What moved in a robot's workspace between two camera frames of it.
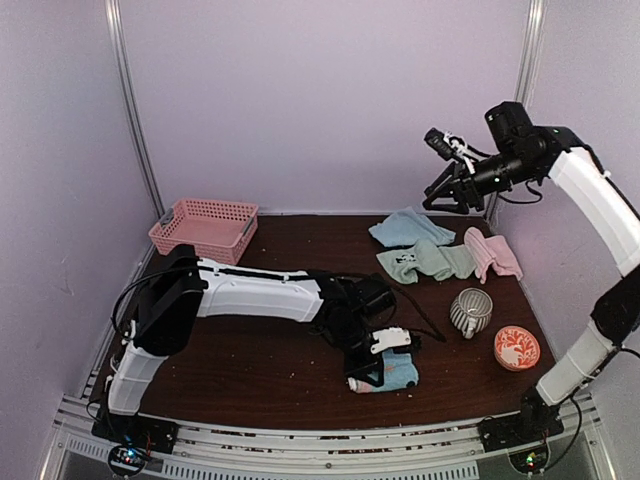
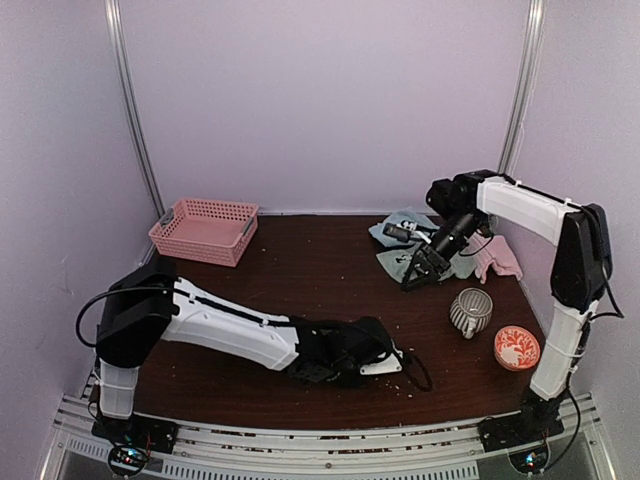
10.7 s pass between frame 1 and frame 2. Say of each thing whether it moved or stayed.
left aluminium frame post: stayed
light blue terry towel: stayed
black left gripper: moved
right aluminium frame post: stayed
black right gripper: moved
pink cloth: stayed
